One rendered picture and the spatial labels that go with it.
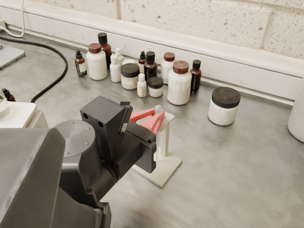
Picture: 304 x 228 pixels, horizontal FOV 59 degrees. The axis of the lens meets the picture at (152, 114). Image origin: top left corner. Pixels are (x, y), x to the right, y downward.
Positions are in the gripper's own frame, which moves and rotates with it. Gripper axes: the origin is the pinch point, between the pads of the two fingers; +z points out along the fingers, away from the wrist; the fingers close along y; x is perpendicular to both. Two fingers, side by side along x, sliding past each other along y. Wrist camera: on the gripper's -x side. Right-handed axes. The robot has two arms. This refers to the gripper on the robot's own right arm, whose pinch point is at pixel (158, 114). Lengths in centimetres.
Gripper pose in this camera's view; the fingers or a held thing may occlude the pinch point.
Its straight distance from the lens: 47.3
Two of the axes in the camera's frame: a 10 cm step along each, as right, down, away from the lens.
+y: -8.1, -4.0, 4.2
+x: 0.0, 7.3, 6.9
